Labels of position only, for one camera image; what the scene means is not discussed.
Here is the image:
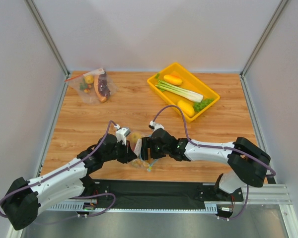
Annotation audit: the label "fake purple grapes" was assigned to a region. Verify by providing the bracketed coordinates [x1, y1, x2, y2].
[98, 72, 110, 98]

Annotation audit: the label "aluminium frame post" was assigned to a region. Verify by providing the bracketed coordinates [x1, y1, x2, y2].
[240, 0, 290, 78]
[24, 0, 70, 76]

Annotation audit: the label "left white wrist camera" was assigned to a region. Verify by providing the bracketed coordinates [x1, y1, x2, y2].
[114, 124, 131, 145]

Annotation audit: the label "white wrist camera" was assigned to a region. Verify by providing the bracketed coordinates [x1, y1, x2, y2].
[149, 120, 164, 131]
[114, 124, 131, 145]

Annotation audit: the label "fake fried chicken pieces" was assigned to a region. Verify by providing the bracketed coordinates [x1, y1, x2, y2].
[130, 158, 150, 169]

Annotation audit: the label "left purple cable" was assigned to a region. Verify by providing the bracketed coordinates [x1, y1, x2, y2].
[0, 120, 120, 219]

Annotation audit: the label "fake yellow pear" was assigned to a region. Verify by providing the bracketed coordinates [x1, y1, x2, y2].
[131, 132, 142, 143]

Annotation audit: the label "fake celery stalk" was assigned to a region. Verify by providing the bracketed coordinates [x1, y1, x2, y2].
[155, 80, 204, 103]

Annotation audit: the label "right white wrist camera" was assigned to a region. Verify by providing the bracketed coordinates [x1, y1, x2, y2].
[149, 120, 164, 131]

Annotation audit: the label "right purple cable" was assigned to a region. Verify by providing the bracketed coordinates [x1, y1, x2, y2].
[152, 105, 277, 177]

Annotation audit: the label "right aluminium frame post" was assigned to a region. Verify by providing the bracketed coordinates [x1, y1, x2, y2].
[240, 0, 290, 78]

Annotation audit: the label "fake orange sausage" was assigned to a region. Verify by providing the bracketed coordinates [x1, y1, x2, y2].
[93, 75, 107, 103]

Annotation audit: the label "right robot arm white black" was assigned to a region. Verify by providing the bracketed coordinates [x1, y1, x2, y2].
[139, 128, 271, 194]

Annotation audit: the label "white cable duct rail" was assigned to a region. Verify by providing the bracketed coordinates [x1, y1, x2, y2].
[47, 200, 230, 214]

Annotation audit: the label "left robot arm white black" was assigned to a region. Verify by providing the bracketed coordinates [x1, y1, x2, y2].
[0, 134, 137, 231]

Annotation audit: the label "purple cable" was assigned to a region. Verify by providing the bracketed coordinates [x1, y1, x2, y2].
[152, 105, 277, 177]
[0, 120, 120, 219]

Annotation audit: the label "fake yellow mango lower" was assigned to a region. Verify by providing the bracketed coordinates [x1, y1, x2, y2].
[177, 100, 195, 118]

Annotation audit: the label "blue zip top bag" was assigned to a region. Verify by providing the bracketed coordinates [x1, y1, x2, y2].
[128, 130, 162, 173]

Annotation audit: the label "left aluminium frame post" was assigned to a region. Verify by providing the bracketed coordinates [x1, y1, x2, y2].
[24, 0, 70, 76]

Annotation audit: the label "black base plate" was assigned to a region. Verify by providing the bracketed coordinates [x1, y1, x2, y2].
[79, 179, 244, 208]

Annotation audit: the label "red zip top bag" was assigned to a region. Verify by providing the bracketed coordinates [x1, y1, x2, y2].
[65, 68, 118, 105]

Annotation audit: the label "fake orange mango upper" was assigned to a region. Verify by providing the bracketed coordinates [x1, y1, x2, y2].
[163, 74, 183, 86]

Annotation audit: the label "fake yellow apple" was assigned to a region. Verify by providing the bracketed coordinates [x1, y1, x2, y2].
[84, 75, 94, 84]

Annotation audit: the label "yellow plastic tray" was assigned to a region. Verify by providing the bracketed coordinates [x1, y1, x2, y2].
[147, 62, 220, 122]

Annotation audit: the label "fake green lettuce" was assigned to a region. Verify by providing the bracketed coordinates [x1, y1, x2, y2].
[193, 99, 213, 113]

